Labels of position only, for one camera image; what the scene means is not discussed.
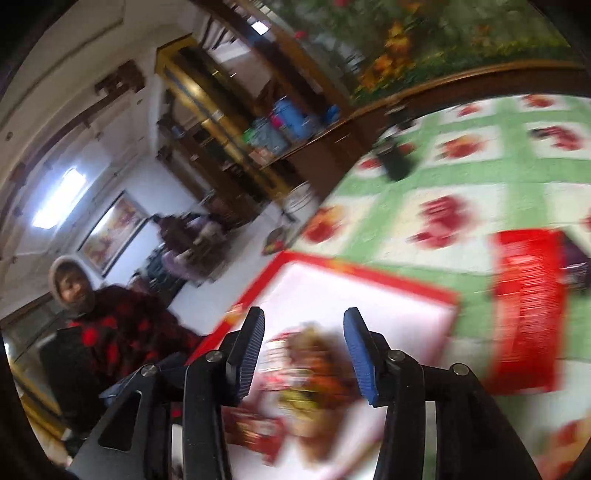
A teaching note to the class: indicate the brown black sesame packet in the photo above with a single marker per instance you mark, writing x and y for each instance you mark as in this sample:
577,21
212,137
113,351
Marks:
319,390

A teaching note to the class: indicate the red rimmed white tray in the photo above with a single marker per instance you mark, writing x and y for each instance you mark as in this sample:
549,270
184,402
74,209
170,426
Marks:
414,316

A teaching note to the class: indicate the small black box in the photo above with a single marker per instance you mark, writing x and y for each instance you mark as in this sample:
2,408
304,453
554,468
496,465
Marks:
395,162

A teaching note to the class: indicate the framed wall picture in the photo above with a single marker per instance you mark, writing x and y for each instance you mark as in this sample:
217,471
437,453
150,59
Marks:
112,233

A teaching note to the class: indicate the person in red black jacket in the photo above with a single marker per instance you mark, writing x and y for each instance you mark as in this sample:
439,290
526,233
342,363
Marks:
111,332

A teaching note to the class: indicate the blue bag on shelf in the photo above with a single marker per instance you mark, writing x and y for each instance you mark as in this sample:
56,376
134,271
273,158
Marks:
298,125

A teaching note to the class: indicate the wooden shelf cabinet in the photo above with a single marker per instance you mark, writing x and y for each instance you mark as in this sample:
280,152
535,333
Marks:
247,157

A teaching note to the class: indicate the red patterned snack packet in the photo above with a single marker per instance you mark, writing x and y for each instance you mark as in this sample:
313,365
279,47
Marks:
260,434

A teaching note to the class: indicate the flower painting wooden frame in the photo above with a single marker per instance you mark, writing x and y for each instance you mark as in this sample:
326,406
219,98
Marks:
375,48

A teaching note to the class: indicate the red snack box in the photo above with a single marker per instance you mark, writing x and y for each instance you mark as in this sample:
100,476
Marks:
529,307

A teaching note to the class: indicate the green fruit-print tablecloth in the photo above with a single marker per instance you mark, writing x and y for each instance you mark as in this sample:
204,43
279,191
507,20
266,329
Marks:
416,256

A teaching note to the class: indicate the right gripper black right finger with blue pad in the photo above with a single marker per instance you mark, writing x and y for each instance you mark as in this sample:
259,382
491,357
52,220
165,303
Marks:
475,440

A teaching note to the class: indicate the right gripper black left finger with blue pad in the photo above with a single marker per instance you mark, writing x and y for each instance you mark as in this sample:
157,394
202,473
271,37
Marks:
133,439

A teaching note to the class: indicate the red white snack packet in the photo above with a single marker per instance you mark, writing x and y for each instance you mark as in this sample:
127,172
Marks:
279,368

